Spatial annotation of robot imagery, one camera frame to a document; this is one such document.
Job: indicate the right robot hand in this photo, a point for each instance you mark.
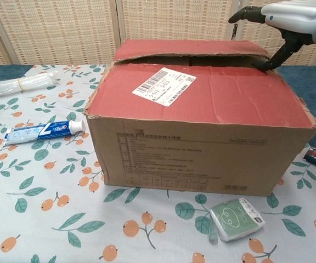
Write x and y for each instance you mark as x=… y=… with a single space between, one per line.
x=292 y=13

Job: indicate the bamboo folding screen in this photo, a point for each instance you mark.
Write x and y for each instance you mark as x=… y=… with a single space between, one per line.
x=64 y=33

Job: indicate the brown cardboard box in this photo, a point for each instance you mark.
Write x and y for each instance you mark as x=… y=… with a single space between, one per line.
x=196 y=153

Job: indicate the green tissue pack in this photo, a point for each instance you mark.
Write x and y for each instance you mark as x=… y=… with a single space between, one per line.
x=234 y=219

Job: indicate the blue white toothpaste tube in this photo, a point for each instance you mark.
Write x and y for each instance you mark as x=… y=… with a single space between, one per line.
x=37 y=132

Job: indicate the floral tablecloth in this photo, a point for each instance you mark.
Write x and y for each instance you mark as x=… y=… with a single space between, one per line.
x=64 y=233

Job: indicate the bundle of clear plastic straws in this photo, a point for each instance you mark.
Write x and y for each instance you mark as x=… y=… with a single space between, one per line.
x=10 y=86

